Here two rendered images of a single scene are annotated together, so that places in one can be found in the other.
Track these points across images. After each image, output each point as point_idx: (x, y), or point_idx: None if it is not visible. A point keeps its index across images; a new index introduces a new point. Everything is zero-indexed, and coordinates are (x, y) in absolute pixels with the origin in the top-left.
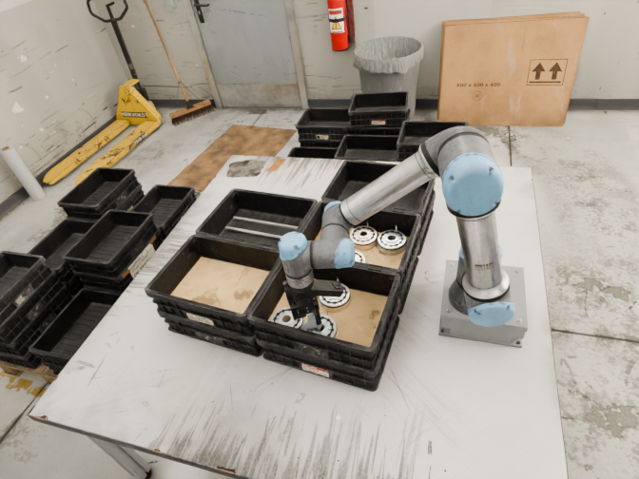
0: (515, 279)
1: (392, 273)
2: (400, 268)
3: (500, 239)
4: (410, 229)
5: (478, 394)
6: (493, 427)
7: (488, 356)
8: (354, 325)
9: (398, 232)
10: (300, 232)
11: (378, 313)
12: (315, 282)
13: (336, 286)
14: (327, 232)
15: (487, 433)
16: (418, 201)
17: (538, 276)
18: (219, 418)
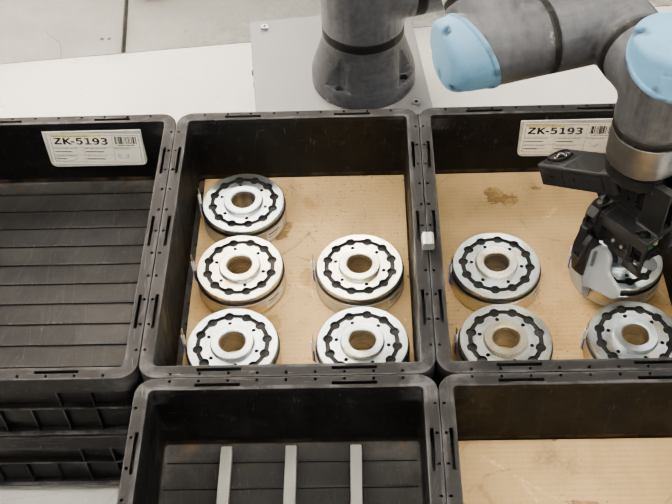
0: (289, 28)
1: (425, 121)
2: (402, 111)
3: (98, 110)
4: (194, 173)
5: (535, 99)
6: (584, 79)
7: (448, 96)
8: (551, 223)
9: (212, 192)
10: (334, 371)
11: (491, 190)
12: (603, 166)
13: (567, 153)
14: (582, 7)
15: (600, 83)
16: (35, 202)
17: (211, 52)
18: None
